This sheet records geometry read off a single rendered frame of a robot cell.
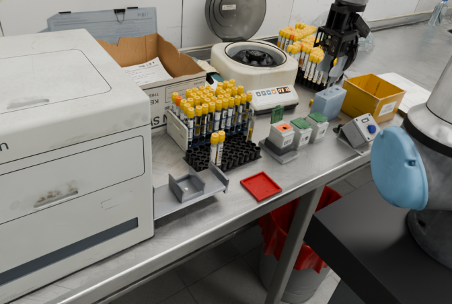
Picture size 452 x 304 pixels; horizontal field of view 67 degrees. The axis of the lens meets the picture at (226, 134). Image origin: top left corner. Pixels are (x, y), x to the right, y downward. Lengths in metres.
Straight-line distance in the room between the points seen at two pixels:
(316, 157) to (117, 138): 0.57
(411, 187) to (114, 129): 0.39
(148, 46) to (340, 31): 0.57
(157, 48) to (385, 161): 0.79
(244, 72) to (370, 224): 0.53
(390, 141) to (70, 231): 0.48
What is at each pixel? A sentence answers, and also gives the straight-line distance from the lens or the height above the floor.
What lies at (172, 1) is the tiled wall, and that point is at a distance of 1.19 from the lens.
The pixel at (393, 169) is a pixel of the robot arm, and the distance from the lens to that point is 0.53.
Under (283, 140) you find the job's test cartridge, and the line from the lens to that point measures 0.83.
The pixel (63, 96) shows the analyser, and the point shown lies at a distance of 0.48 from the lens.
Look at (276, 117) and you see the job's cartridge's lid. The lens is 0.85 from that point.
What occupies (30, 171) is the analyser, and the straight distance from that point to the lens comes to 0.48.
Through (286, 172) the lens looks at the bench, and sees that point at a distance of 0.84.
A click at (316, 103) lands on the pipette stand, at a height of 0.95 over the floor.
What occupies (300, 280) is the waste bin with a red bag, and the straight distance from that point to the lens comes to 1.47.
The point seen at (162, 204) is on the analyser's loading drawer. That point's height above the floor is 0.91.
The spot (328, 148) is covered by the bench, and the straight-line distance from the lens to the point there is 0.96.
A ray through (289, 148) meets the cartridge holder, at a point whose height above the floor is 0.90.
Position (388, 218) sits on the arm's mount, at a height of 0.95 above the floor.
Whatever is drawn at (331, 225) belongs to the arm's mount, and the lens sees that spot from 0.65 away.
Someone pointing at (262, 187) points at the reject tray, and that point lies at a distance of 0.78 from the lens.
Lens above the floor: 1.41
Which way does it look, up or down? 36 degrees down
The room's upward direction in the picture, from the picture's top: 8 degrees clockwise
